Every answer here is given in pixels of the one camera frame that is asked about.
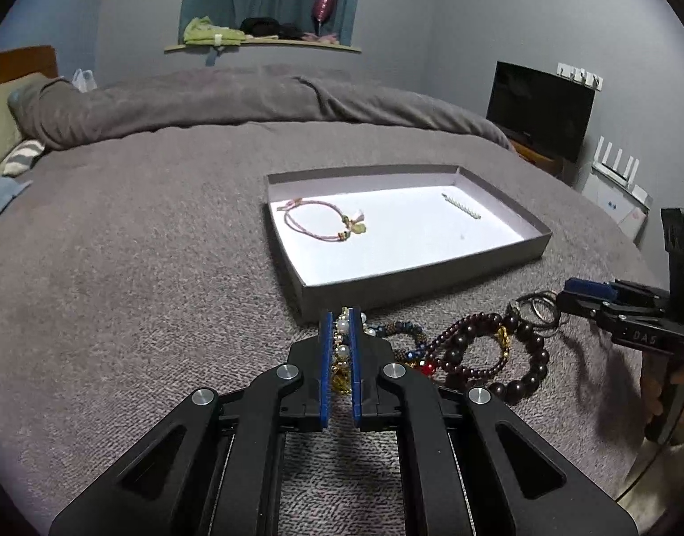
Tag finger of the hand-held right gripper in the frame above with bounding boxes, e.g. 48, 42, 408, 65
564, 278, 619, 300
555, 289, 608, 322

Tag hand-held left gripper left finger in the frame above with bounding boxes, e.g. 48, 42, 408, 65
48, 310, 335, 536

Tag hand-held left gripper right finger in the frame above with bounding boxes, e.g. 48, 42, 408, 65
346, 308, 638, 536

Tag pearl and gold bracelet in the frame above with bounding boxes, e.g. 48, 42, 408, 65
332, 307, 376, 397

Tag thin silver bangle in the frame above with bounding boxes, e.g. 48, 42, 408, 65
527, 296, 562, 326
520, 293, 566, 331

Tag dark bangle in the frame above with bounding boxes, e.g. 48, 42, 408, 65
514, 290, 569, 340

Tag large dark bead bracelet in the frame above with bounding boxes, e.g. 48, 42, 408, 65
439, 301, 550, 406

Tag blue beaded bracelet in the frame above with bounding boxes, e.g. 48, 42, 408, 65
383, 321, 432, 366

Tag red bead gold necklace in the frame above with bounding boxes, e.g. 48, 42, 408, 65
400, 346, 439, 381

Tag small dark bead bracelet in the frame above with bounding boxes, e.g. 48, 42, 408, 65
425, 313, 513, 383

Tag grey cardboard box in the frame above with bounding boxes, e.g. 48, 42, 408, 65
265, 164, 554, 325

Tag person's right forearm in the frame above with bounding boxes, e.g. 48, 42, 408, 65
618, 435, 684, 506

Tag person's right hand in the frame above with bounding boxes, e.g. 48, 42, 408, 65
639, 357, 684, 432

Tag white box with stickers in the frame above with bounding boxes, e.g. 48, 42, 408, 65
579, 170, 652, 238

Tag white router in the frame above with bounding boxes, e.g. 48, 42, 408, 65
590, 135, 650, 202

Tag wooden television stand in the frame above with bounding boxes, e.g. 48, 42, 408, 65
509, 137, 577, 185

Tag pearl hair clip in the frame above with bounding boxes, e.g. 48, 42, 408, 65
441, 193, 482, 221

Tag black television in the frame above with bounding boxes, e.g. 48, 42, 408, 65
486, 60, 596, 164

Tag grey bedspread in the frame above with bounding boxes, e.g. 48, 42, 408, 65
0, 117, 672, 536

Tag grey folded duvet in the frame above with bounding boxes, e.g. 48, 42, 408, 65
9, 64, 516, 151

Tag wooden window sill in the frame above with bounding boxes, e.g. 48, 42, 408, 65
164, 36, 362, 55

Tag green cloth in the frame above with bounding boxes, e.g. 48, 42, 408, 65
182, 16, 247, 46

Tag striped pillow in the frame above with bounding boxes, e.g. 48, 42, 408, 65
0, 138, 46, 178

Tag green pillow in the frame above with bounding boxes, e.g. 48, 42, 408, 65
0, 72, 46, 180

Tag wooden headboard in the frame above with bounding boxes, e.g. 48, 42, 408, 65
0, 46, 59, 90

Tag pink cord bracelet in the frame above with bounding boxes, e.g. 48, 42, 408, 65
276, 198, 369, 243

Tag white wall hooks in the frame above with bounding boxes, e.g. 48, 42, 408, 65
555, 63, 605, 92

